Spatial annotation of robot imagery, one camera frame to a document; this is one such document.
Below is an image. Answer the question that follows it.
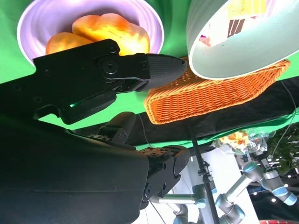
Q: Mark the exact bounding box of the yellow striped cake slice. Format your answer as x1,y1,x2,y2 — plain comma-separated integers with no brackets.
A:
228,0,268,19

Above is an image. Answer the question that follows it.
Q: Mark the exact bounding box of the round lobed bread roll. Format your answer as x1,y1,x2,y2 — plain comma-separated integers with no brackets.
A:
71,13,150,56

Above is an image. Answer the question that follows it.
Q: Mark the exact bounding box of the pale grey bowl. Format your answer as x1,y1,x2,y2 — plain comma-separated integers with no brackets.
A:
186,0,299,81

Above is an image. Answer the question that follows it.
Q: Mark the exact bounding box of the pink striped cake slice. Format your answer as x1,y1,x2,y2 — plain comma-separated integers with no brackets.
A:
198,34,212,47

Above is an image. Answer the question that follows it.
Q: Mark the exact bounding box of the orange wicker basket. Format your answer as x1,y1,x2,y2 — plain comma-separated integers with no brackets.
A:
143,56,292,125

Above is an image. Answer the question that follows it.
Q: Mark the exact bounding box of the clear plastic bag with bread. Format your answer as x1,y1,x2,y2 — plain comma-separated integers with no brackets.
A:
210,130,276,156

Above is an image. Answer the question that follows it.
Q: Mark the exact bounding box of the lavender plate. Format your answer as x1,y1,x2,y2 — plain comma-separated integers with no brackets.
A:
16,0,164,68

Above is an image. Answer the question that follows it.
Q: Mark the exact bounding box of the green artificial plant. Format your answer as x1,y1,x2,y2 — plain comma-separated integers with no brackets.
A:
267,121,299,175

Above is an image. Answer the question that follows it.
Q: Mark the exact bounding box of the green tablecloth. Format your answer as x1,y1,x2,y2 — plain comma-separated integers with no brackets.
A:
0,0,299,150

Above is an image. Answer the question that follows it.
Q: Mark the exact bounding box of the thin grey cable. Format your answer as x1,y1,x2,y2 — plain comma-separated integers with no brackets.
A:
137,114,150,145
275,80,299,152

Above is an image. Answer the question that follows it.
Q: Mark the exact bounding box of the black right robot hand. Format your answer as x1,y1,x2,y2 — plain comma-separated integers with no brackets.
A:
0,39,191,224

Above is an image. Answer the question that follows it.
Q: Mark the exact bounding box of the elongated ridged bread roll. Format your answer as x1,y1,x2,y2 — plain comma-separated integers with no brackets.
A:
45,32,94,56

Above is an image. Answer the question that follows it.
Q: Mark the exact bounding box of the pink and brown cake slice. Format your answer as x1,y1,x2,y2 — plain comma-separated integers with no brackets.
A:
228,18,246,38

